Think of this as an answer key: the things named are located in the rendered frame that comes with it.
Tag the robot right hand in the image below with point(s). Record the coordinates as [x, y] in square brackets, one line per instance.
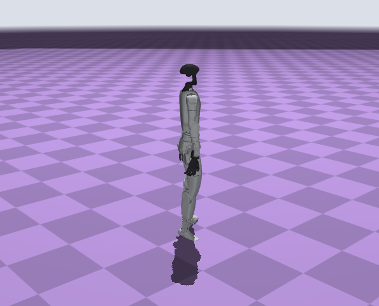
[193, 165]

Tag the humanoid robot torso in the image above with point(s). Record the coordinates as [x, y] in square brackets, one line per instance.
[185, 141]

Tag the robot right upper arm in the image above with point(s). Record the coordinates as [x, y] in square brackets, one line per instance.
[191, 101]

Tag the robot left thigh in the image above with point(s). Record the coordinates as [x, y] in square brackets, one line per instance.
[185, 166]

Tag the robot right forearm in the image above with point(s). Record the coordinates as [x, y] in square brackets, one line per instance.
[194, 134]

